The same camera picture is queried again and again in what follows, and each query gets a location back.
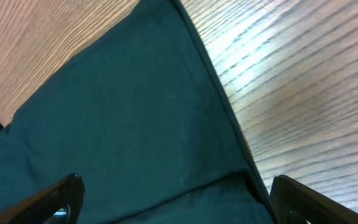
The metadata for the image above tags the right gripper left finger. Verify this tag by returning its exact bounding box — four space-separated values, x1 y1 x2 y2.
0 174 85 224

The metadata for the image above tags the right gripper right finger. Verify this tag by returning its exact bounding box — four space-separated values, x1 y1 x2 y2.
270 175 358 224

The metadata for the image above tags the black t-shirt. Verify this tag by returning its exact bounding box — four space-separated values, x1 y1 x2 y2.
0 0 276 223

